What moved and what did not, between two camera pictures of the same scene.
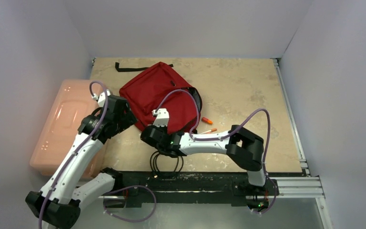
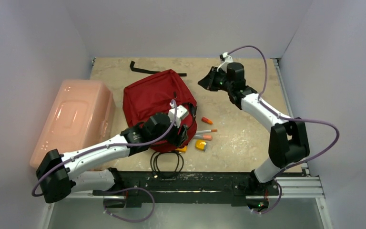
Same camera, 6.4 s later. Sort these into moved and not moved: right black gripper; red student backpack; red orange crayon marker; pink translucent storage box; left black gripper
Moved: right black gripper; left black gripper; red student backpack
Not moved: red orange crayon marker; pink translucent storage box
